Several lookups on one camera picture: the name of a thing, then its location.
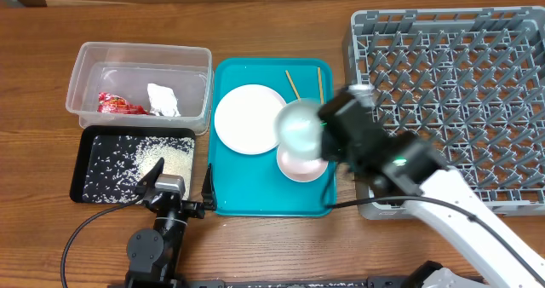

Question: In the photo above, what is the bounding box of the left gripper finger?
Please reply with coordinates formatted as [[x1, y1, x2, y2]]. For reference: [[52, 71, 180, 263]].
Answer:
[[201, 164, 217, 211], [135, 158, 164, 195]]

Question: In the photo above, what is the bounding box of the white rice pile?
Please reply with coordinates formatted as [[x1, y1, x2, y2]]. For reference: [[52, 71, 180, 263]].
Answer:
[[82, 135, 195, 204]]

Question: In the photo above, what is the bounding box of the grey bowl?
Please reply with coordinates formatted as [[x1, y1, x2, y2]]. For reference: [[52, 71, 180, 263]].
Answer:
[[274, 99, 323, 160]]

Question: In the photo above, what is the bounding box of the white napkin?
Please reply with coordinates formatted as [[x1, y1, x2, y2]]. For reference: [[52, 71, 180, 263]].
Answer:
[[147, 83, 181, 117]]

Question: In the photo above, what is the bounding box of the red sauce packet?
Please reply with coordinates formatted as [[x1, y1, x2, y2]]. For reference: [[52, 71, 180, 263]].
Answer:
[[97, 92, 147, 115]]

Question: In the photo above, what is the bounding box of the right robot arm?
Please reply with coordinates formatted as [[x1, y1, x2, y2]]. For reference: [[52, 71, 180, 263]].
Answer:
[[318, 92, 544, 287]]

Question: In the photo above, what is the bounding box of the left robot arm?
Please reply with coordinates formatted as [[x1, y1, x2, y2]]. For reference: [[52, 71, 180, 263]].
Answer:
[[124, 158, 217, 288]]

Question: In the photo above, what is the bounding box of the black food tray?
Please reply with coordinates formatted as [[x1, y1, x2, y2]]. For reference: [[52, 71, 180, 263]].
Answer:
[[70, 125, 196, 204]]

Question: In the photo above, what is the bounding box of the teal plastic tray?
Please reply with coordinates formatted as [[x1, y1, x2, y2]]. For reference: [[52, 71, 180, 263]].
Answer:
[[208, 58, 336, 217]]

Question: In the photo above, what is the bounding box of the small white plate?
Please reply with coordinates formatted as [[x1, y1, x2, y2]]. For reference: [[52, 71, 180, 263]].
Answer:
[[276, 146, 329, 182]]

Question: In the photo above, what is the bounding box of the right wooden chopstick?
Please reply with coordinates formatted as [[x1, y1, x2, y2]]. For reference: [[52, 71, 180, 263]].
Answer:
[[317, 67, 324, 104]]

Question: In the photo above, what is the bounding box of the wooden chopstick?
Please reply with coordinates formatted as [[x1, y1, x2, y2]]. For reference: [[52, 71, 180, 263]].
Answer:
[[317, 67, 324, 104], [284, 70, 301, 100]]

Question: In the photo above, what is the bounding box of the left wooden chopstick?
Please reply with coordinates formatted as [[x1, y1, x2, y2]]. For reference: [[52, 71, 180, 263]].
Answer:
[[284, 70, 301, 100]]

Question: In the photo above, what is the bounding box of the large white plate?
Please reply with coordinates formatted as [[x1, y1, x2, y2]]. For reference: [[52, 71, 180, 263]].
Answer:
[[214, 84, 286, 155]]

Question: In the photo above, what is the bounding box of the clear plastic bin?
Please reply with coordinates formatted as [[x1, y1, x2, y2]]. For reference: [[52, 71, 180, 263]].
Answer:
[[66, 42, 214, 135]]

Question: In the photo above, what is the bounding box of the grey dish rack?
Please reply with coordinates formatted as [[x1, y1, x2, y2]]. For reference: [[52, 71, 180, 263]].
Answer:
[[342, 6, 544, 216]]

